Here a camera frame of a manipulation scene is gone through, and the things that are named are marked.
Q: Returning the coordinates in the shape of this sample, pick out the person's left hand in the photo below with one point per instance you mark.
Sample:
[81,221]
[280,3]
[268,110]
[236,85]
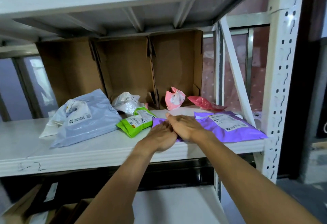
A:
[158,137]

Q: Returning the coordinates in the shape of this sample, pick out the person's right hand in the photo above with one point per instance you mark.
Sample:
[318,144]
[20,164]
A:
[189,128]

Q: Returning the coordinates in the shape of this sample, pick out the purple mailer bag front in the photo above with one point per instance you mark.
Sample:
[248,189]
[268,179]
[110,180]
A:
[158,123]

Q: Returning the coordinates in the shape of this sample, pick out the purple mailer bag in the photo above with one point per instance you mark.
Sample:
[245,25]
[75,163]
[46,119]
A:
[158,123]
[217,133]

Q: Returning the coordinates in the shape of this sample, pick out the red mailer bag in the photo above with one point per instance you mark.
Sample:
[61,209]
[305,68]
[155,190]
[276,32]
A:
[201,102]

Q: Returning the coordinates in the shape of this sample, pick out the green mailer bag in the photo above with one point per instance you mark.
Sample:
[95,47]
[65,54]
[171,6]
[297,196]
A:
[129,129]

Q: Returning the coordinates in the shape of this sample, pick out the small pink packet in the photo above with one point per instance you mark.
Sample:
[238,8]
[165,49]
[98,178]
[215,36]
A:
[144,105]

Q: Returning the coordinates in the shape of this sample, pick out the large grey-blue mailer bag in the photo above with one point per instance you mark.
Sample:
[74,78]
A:
[89,126]

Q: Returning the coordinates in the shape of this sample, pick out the person's right forearm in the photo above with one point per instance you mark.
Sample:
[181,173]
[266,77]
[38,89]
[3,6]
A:
[250,185]

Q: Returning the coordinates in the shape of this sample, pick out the person's left forearm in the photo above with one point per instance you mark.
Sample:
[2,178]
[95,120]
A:
[115,188]

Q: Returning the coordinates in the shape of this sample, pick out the white metal shelf rack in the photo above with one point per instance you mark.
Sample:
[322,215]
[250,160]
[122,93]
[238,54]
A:
[76,149]

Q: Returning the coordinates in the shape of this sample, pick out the open brown cardboard box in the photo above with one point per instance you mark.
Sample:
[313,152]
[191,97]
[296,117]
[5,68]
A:
[176,65]
[125,70]
[69,70]

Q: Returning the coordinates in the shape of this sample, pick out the black package with white label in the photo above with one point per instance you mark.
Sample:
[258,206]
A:
[51,192]

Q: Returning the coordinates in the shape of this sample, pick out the cardboard carton with white label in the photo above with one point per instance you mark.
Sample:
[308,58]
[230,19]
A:
[39,218]

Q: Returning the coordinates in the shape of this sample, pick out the metal window frame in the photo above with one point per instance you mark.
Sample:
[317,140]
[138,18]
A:
[28,88]

